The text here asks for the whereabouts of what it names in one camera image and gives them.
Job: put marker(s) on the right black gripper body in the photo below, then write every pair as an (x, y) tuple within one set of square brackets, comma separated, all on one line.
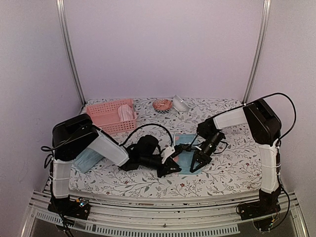
[(214, 138)]

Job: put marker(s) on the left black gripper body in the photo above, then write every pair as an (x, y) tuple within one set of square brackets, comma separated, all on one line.
[(146, 161)]

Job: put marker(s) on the blue patterned towel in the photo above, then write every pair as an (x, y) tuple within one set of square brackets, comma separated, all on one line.
[(185, 158)]

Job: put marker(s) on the pink terry towel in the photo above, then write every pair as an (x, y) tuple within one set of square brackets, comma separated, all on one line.
[(126, 113)]

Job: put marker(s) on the pink plastic basket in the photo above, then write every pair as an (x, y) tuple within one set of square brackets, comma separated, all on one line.
[(105, 116)]

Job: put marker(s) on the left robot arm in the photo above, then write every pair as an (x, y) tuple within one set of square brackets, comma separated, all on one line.
[(78, 137)]

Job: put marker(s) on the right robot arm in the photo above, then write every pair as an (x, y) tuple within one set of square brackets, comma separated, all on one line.
[(265, 129)]

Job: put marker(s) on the white tipped bowl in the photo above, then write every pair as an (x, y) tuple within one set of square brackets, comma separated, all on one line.
[(179, 104)]

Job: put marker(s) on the floral table mat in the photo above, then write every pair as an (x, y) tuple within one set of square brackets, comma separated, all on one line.
[(235, 166)]

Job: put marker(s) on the red patterned bowl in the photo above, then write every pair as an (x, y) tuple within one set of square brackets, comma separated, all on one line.
[(162, 105)]

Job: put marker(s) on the plain teal folded towel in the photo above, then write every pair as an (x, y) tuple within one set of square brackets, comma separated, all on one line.
[(86, 160)]

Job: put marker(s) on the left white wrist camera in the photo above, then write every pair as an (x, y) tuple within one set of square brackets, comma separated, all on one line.
[(171, 152)]

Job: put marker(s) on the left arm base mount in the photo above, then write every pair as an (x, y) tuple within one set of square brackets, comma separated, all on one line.
[(79, 208)]

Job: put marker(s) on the front aluminium rail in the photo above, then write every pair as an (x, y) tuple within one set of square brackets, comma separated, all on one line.
[(114, 216)]

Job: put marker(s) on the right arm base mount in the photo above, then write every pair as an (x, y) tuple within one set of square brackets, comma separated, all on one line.
[(267, 204)]

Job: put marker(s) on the right aluminium frame post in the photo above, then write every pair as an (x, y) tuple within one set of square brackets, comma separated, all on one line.
[(258, 50)]

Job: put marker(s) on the aluminium frame post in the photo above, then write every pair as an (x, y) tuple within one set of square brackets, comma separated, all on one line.
[(258, 50), (68, 48)]

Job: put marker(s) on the left aluminium frame post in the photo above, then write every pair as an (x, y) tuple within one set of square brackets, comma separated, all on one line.
[(68, 48)]

